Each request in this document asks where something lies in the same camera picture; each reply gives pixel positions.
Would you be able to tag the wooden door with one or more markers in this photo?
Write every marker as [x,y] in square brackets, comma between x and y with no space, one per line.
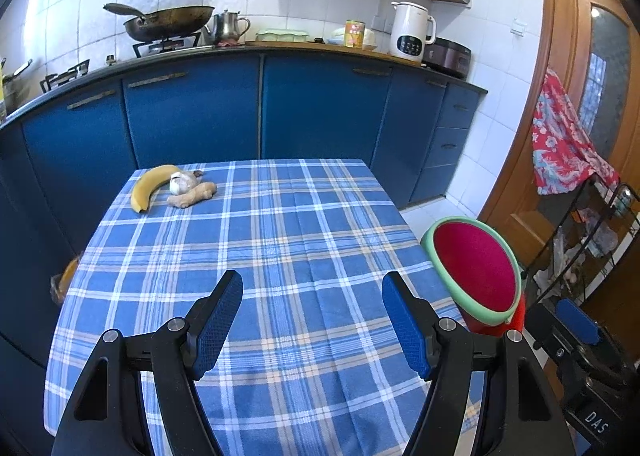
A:
[565,26]

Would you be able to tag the garlic bulb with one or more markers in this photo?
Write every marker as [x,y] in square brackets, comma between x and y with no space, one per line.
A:
[182,181]

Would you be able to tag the black metal rack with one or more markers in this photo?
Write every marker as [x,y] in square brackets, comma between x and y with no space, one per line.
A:
[590,236]

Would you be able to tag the gas stove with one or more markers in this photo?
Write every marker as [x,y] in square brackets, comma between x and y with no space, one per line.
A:
[165,47]

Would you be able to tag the blue kitchen base cabinets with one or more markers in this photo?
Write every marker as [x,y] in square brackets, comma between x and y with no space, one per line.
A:
[320,106]

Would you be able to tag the black wok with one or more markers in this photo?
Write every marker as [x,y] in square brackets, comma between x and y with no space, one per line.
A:
[170,21]

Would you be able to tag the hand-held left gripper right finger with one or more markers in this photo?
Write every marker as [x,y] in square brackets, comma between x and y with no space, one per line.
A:
[410,331]

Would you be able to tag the white electric kettle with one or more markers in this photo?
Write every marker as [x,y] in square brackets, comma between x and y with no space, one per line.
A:
[410,34]

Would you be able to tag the blue plaid tablecloth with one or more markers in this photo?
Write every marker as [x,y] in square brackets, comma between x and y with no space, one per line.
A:
[300,236]

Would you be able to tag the orange bag on floor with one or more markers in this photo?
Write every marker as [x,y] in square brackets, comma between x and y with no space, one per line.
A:
[65,281]

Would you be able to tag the yellow can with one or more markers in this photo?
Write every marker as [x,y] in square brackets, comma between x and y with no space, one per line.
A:
[355,34]

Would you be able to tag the green-rimmed red bin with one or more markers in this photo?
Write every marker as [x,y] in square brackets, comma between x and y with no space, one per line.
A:
[475,271]

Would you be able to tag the light green tray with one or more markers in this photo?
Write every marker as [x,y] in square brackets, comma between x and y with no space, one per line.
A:
[280,35]

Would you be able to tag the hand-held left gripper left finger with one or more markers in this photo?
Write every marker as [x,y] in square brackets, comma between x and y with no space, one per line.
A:
[215,331]

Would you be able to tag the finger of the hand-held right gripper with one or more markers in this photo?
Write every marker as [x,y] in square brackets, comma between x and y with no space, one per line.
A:
[540,328]
[577,323]

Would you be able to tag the steel teapot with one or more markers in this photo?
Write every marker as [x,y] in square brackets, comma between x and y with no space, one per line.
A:
[227,26]

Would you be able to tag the ginger root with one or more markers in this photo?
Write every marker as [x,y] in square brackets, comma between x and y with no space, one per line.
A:
[192,195]

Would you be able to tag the red floral cloth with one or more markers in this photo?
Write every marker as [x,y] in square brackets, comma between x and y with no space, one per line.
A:
[560,146]

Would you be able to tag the dark rice cooker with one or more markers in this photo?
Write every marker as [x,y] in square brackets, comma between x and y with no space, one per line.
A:
[450,59]

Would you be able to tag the yellow banana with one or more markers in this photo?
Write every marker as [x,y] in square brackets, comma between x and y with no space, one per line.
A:
[150,183]

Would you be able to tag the dark kitchen countertop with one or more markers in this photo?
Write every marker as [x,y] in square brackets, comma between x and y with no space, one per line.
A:
[300,49]

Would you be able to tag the white wall socket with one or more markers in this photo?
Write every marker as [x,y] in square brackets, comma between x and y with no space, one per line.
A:
[518,28]

